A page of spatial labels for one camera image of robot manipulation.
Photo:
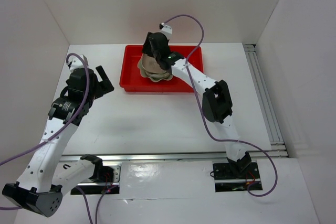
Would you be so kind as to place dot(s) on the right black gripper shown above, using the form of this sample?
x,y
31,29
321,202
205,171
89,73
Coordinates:
x,y
146,42

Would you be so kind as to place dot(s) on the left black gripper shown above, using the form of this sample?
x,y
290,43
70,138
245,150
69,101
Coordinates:
x,y
104,86

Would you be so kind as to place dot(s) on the pink-brown square panda plate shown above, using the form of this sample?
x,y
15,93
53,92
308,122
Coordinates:
x,y
150,65

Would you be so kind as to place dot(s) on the green scalloped bowl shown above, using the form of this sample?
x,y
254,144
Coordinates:
x,y
154,77

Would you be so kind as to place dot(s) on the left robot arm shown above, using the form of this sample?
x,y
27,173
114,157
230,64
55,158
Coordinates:
x,y
38,189

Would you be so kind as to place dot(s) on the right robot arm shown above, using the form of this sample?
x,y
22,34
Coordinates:
x,y
213,98

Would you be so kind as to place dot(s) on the red plastic bin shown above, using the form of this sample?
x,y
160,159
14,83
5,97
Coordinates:
x,y
132,81

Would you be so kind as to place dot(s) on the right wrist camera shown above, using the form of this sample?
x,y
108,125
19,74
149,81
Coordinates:
x,y
166,30

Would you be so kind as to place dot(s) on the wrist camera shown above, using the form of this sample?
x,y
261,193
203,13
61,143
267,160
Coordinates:
x,y
74,62
166,30

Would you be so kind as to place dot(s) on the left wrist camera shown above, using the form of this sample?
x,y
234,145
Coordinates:
x,y
74,62

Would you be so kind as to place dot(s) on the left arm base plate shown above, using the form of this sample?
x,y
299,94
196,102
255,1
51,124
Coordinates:
x,y
109,183

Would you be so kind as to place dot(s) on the aluminium rail front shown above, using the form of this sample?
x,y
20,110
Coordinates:
x,y
157,155

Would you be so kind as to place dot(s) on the aluminium rail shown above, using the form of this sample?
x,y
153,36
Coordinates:
x,y
271,122
157,155

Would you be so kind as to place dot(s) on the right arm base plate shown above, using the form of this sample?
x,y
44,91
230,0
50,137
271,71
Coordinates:
x,y
226,181

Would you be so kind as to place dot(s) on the aluminium rail right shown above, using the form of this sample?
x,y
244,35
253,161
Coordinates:
x,y
271,122

